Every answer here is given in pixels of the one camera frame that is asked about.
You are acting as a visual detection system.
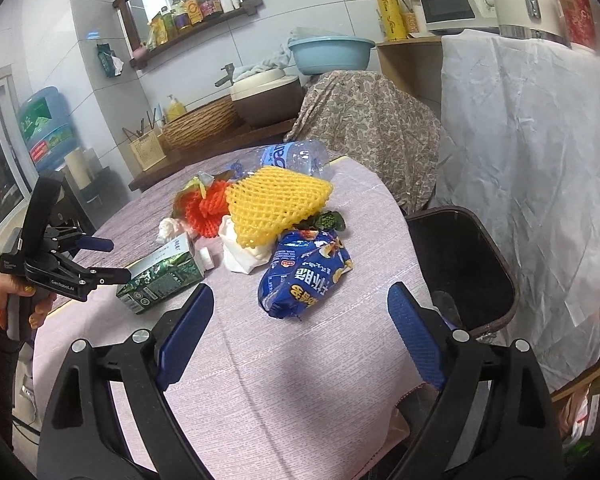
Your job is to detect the yellow soap bottle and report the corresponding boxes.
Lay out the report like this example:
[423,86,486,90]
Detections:
[165,94,187,123]

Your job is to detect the crumpled white tissue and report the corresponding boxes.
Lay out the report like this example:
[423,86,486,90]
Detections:
[217,215,271,275]
[157,217,191,246]

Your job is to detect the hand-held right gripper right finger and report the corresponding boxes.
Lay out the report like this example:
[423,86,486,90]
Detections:
[385,281,566,480]

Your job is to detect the white cover cloth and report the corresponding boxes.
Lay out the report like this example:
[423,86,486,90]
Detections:
[430,27,600,393]

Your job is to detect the wooden cabinet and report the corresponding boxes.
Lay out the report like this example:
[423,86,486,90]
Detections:
[376,35,443,111]

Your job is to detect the black bin with brown rim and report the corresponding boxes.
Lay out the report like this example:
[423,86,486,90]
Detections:
[404,206,518,346]

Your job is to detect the green tissue pack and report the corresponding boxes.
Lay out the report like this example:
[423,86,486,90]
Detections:
[96,42,125,78]

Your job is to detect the white kettle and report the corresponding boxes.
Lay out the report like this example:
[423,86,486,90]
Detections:
[494,0,568,43]

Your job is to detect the white red plastic bag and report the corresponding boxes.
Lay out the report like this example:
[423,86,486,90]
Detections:
[562,390,600,448]

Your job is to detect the orange foam fruit net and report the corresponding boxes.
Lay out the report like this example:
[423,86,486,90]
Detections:
[180,180,236,239]

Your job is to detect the green plastic wrapper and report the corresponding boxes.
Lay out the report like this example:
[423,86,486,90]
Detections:
[180,171,216,196]

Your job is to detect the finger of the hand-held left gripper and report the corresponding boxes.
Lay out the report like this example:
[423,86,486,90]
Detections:
[75,234,114,253]
[62,255,132,288]

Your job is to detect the red and white cup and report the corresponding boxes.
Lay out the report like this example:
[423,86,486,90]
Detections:
[550,0,596,51]

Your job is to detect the yellow film roll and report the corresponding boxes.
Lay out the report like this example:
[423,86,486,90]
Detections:
[370,0,408,41]

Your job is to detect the person's left hand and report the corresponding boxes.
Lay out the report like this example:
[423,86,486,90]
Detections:
[0,272,57,331]

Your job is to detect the wooden counter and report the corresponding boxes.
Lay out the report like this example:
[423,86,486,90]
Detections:
[129,120,306,192]

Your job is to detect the purple woven tablecloth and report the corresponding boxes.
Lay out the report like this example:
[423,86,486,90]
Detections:
[32,147,433,480]

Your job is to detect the wooden framed mirror shelf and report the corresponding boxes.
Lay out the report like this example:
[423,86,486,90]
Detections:
[112,0,263,71]

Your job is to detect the light blue plastic basin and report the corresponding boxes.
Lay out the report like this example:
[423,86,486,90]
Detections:
[287,36,376,76]

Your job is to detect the yellow foam fruit net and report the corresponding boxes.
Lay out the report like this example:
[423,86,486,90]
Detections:
[225,166,334,250]

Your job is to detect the beige chopstick holder box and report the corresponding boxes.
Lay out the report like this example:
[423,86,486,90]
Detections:
[129,127,167,171]

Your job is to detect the row of condiment bottles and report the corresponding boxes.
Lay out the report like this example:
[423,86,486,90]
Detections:
[147,0,243,48]

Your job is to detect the window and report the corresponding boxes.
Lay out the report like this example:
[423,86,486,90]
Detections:
[0,72,36,251]

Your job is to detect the blue snack bag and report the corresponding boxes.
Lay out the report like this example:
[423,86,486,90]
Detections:
[257,230,355,320]

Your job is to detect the blue water jug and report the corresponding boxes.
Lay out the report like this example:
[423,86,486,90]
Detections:
[17,86,78,171]

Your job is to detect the floral patterned cloth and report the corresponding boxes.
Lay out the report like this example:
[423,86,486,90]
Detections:
[284,70,443,213]

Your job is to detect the light blue towel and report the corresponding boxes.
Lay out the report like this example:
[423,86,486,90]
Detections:
[232,27,301,83]

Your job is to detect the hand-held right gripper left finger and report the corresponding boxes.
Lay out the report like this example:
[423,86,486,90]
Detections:
[37,282,216,480]

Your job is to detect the wicker basket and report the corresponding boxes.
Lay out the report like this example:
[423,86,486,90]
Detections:
[160,97,241,151]

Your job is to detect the clear plastic water bottle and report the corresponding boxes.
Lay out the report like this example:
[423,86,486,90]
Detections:
[230,139,339,185]

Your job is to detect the white brown sink basin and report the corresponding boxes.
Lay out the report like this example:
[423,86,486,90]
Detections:
[230,72,306,128]

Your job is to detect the green white drink carton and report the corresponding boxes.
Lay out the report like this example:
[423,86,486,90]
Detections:
[116,234,206,315]

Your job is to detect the paper towel roll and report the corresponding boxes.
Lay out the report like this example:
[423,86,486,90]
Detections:
[64,147,97,191]

